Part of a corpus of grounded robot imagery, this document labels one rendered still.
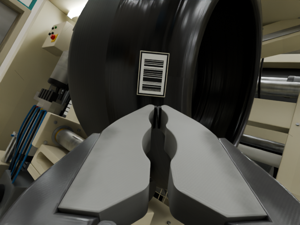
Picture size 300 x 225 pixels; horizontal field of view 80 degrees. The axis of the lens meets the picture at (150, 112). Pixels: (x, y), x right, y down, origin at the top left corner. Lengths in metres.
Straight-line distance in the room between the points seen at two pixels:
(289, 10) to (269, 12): 0.07
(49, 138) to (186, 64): 0.43
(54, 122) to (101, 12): 0.33
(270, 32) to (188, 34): 0.69
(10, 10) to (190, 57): 0.78
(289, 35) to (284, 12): 0.09
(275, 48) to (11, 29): 1.06
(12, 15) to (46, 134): 0.53
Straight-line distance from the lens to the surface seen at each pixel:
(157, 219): 0.54
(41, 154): 0.58
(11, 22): 0.94
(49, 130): 0.57
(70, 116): 0.71
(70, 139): 0.51
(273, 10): 0.95
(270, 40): 0.93
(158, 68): 0.25
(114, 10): 0.33
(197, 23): 0.31
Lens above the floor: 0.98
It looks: 9 degrees up
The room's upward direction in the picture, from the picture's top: 22 degrees clockwise
